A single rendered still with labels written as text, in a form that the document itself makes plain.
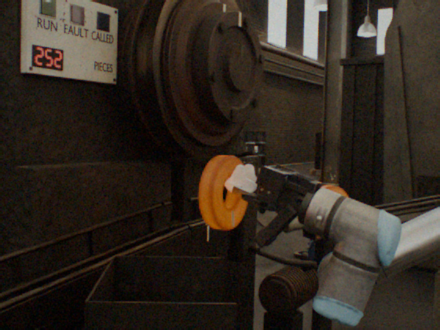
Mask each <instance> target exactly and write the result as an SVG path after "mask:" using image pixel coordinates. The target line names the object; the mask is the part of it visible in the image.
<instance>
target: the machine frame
mask: <svg viewBox="0 0 440 330"><path fill-rule="evenodd" d="M89 1H92V2H96V3H97V4H102V5H105V6H109V7H111V8H113V9H118V21H117V36H118V34H119V30H120V28H121V26H122V22H123V21H124V19H125V17H126V16H127V14H128V13H129V11H130V10H131V9H132V8H134V7H135V6H136V4H137V3H138V2H141V1H143V0H89ZM20 57H21V0H0V256H3V255H7V254H9V253H11V252H14V251H19V250H21V249H24V248H27V247H30V246H31V245H36V244H40V243H42V242H44V241H47V240H52V239H54V238H56V237H60V236H62V235H64V234H69V233H72V232H75V231H77V230H79V229H83V228H87V227H90V226H93V225H96V224H97V223H99V222H105V221H108V220H110V219H112V218H116V217H118V216H120V215H126V214H129V213H130V212H133V211H136V210H139V209H143V208H145V207H149V206H151V205H153V204H157V203H161V202H167V201H170V202H171V193H172V194H173V201H174V204H175V205H176V211H175V212H174V213H173V219H172V220H171V205H170V206H165V207H160V208H158V209H156V221H157V229H162V228H163V227H166V226H169V225H173V224H179V223H183V222H188V221H192V220H195V202H188V201H187V199H188V198H190V197H195V196H199V187H200V180H201V177H202V172H203V171H204V168H205V167H204V168H202V165H204V164H207V163H209V162H210V159H201V158H196V157H175V156H172V155H170V154H169V153H167V152H165V151H164V150H162V149H161V148H160V147H159V146H158V145H157V144H156V143H155V142H151V141H149V140H147V139H146V138H144V137H143V136H142V135H140V134H139V133H138V132H137V131H136V130H135V129H134V128H133V127H132V126H131V124H130V121H129V120H128V119H127V117H126V115H125V114H124V112H123V107H122V106H121V104H120V102H119V98H118V95H117V94H118V93H117V89H116V85H115V84H114V85H110V84H104V83H99V82H89V81H85V82H83V81H79V80H73V79H62V78H57V77H47V76H41V75H32V74H26V73H21V72H20ZM151 232H152V227H151V215H150V211H148V212H145V213H144V214H140V215H137V216H134V217H131V218H128V219H125V220H123V221H121V222H116V223H113V224H111V225H108V226H105V227H104V228H101V229H97V235H98V245H99V251H101V252H103V251H106V250H110V249H112V248H114V247H117V246H118V245H120V244H125V243H127V242H129V241H131V240H133V239H136V238H138V237H143V236H144V235H146V234H148V233H151ZM91 256H92V243H91V234H90V232H89V233H85V234H84V235H79V236H76V237H73V238H71V239H70V240H64V241H61V242H60V243H57V244H54V245H52V246H48V247H44V248H43V249H40V250H37V251H32V252H31V253H28V254H26V255H22V256H20V268H21V276H22V282H23V283H27V282H29V281H33V280H34V279H36V278H39V277H43V276H45V275H46V274H48V273H51V272H52V273H53V272H55V271H57V270H60V269H62V268H63V267H67V266H70V265H72V264H74V263H76V262H79V261H82V260H84V259H87V258H89V257H91ZM10 288H14V287H13V278H12V270H11V263H10V260H9V261H6V262H1V263H0V293H3V292H5V291H7V290H9V289H10ZM254 293H255V254H254V258H253V259H251V260H247V261H246V262H234V261H231V260H226V284H225V302H226V303H236V304H237V306H236V330H253V317H254Z"/></svg>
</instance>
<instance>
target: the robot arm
mask: <svg viewBox="0 0 440 330"><path fill-rule="evenodd" d="M281 168H284V169H285V170H288V171H291V172H289V173H287V172H282V170H281ZM321 185H322V182H319V181H317V180H314V179H311V178H308V177H306V176H303V175H301V174H299V172H297V171H295V170H292V169H290V168H287V167H285V166H282V165H278V164H277V165H276V169H274V168H272V167H270V166H268V165H267V166H263V165H262V168H261V170H260V173H259V174H258V175H257V177H255V168H254V166H253V165H250V164H248V165H245V166H243V165H238V166H236V169H235V170H234V172H233V175H232V177H231V178H229V179H228V180H226V181H225V187H226V188H227V189H228V190H229V191H230V192H231V193H233V195H236V196H238V197H239V198H240V199H242V200H244V201H246V202H249V203H252V204H254V205H255V206H256V207H259V208H262V209H263V210H268V211H275V212H276V213H277V216H276V217H274V218H273V219H272V220H271V221H270V222H269V224H268V225H267V226H264V227H263V228H262V229H261V230H260V231H259V232H257V233H256V237H255V238H254V241H255V243H256V244H257V245H258V246H259V247H261V248H262V247H264V246H269V245H271V244H272V243H273V242H274V241H275V240H276V238H277V236H278V235H279V234H280V233H281V232H282V231H283V230H284V229H285V228H286V227H287V226H288V225H289V224H290V223H291V222H292V221H293V220H294V219H295V218H296V217H297V216H298V222H299V223H302V224H304V229H305V230H306V231H307V232H310V233H312V234H314V235H316V236H318V237H322V238H324V239H325V240H327V241H330V242H331V243H334V244H335V248H334V250H333V252H331V253H330V254H328V255H326V256H325V257H324V258H323V259H322V261H321V263H320V264H319V266H318V269H317V279H318V282H319V289H318V290H317V294H316V296H314V302H313V309H314V310H315V311H317V312H318V313H319V314H320V315H323V316H325V317H327V318H328V319H330V320H332V321H336V322H338V323H340V324H342V325H349V326H355V325H357V324H358V322H359V321H360V319H361V318H362V317H363V316H364V314H363V312H364V309H365V306H366V304H367V302H368V300H369V296H370V295H371V292H372V288H373V286H374V284H378V283H379V281H381V280H382V279H386V278H388V277H390V276H392V275H394V274H396V273H398V272H400V271H403V270H406V269H408V268H409V267H411V266H414V265H416V264H419V263H421V262H423V261H426V260H428V259H429V258H432V257H433V256H436V255H439V254H440V207H438V208H435V209H434V210H433V211H428V212H427V213H425V214H423V215H421V216H419V217H417V218H413V219H412V220H410V221H408V222H406V223H404V224H401V221H400V219H399V218H397V217H395V216H394V215H392V214H389V213H386V212H385V211H384V210H379V209H377V208H375V207H370V206H369V205H366V204H363V203H361V202H358V201H357V200H352V199H350V198H348V197H345V196H344V195H341V194H339V193H336V192H333V191H331V190H328V189H326V188H321Z"/></svg>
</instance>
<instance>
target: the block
mask: <svg viewBox="0 0 440 330"><path fill-rule="evenodd" d="M226 194H227V188H226V187H225V186H224V189H223V200H224V203H225V200H226ZM255 210H256V206H255V205H254V204H253V203H249V202H247V209H246V211H245V213H244V216H243V218H242V219H241V220H240V224H239V225H237V226H236V227H234V228H233V229H231V230H230V242H229V249H228V250H227V259H226V260H231V261H234V262H246V261H247V260H251V259H253V258H254V254H255V253H251V252H249V251H248V248H249V246H255V241H254V238H255Z"/></svg>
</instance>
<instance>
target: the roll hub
mask: <svg viewBox="0 0 440 330"><path fill-rule="evenodd" d="M245 17H246V16H245V15H244V14H243V13H241V27H240V26H239V12H238V11H225V12H218V13H213V14H211V15H210V16H209V17H207V18H206V19H205V20H204V21H203V23H202V24H201V26H200V29H199V30H198V32H197V34H196V40H195V43H194V47H193V52H192V77H193V82H194V85H195V91H196V95H197V97H198V99H199V102H200V104H201V105H202V107H203V110H204V111H205V112H206V113H207V114H208V115H209V116H210V118H211V119H213V120H215V121H217V122H218V123H242V122H243V121H245V120H247V119H248V118H249V117H250V116H251V115H252V113H253V112H254V111H255V108H256V107H254V105H253V103H252V102H253V100H254V98H258V101H259V99H260V97H261V94H262V83H263V64H260V63H259V56H260V55H262V50H261V46H260V40H259V37H258V35H257V32H256V30H255V29H254V27H253V25H252V23H251V21H250V24H249V27H245V26H244V22H243V21H244V18H245ZM246 18H247V17H246ZM220 23H224V24H225V28H226V30H225V33H221V32H219V29H218V26H219V24H220ZM212 72H217V73H218V82H212V81H211V73H212ZM231 110H236V113H237V115H236V119H231V118H230V112H231Z"/></svg>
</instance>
